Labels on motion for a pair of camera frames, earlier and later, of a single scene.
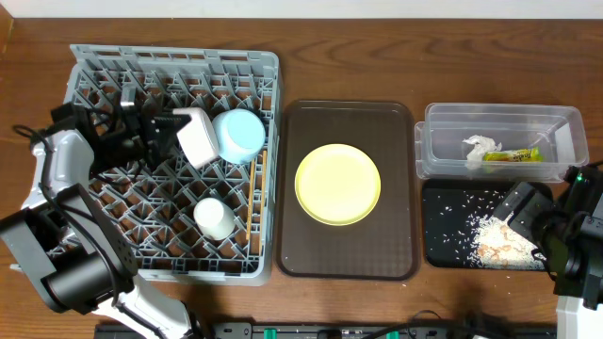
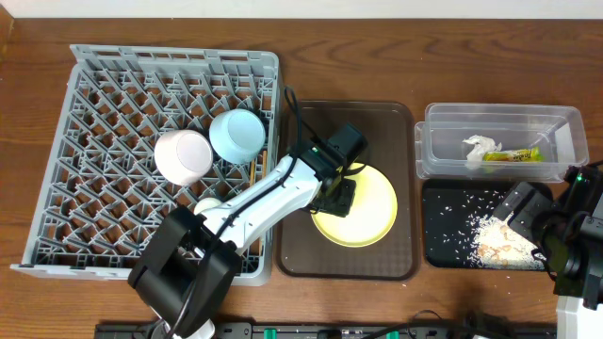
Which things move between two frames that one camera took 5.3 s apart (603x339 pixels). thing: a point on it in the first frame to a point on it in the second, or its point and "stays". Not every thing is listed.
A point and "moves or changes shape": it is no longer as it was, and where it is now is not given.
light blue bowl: [239, 135] stays
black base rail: [340, 330] stays
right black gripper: [537, 203] stays
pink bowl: [198, 136] to [183, 156]
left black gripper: [137, 136] to [345, 205]
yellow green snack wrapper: [529, 154] stays
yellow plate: [337, 185] moves or changes shape
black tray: [448, 208] stays
